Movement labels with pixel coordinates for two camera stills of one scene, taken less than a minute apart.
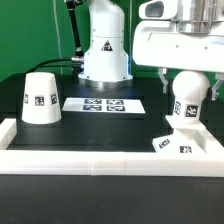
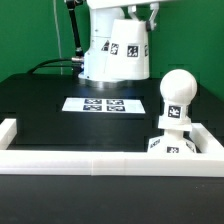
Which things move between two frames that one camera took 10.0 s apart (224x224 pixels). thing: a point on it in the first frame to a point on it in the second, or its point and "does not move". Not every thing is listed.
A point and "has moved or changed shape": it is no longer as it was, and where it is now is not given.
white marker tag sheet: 104,105 does not move
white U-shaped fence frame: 110,163 does not move
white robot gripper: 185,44 to 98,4
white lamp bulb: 189,90 has moved or changed shape
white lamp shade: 41,103 has moved or changed shape
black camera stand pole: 71,10 does not move
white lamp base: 189,138 has moved or changed shape
